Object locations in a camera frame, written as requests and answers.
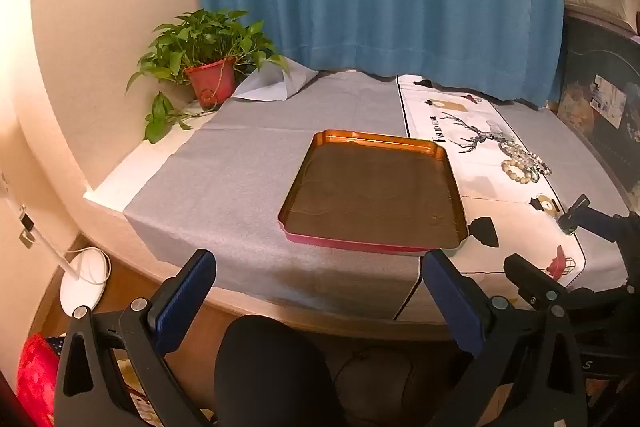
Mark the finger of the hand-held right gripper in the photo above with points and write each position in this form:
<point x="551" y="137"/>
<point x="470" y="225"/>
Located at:
<point x="530" y="279"/>
<point x="575" y="214"/>

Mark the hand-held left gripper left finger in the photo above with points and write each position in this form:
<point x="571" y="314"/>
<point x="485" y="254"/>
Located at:
<point x="182" y="302"/>

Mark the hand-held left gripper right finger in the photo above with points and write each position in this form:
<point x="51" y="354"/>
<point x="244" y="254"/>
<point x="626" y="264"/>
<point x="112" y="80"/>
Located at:
<point x="450" y="299"/>

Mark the orange metal tray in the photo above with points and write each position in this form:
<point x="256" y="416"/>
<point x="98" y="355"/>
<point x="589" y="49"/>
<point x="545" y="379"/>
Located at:
<point x="375" y="192"/>

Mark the white floor lamp base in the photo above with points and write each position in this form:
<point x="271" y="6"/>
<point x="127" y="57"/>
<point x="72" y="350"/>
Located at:
<point x="85" y="277"/>

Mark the white printed table runner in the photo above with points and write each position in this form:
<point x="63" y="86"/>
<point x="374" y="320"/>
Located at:
<point x="480" y="167"/>

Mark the yellowish picture sticker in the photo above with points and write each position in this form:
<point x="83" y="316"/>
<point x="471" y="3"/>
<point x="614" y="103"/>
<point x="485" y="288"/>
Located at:
<point x="575" y="107"/>

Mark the dark round floor object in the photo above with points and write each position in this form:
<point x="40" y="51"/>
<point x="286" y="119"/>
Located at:
<point x="375" y="382"/>

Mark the white photo card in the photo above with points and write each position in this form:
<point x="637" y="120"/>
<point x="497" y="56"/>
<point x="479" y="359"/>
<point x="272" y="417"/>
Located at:
<point x="607" y="99"/>

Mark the grey tablecloth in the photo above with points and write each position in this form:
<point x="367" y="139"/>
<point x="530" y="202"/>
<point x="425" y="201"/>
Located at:
<point x="225" y="182"/>

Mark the navy dotted cloth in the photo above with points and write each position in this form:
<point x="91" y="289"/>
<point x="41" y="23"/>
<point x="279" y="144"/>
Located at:
<point x="57" y="343"/>

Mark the red cloth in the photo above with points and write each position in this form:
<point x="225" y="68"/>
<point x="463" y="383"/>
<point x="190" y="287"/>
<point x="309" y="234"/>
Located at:
<point x="35" y="377"/>

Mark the green plant in red pot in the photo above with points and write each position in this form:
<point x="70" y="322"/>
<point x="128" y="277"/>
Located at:
<point x="210" y="82"/>

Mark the small black white wall fitting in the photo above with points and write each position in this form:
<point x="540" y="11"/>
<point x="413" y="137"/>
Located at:
<point x="25" y="224"/>

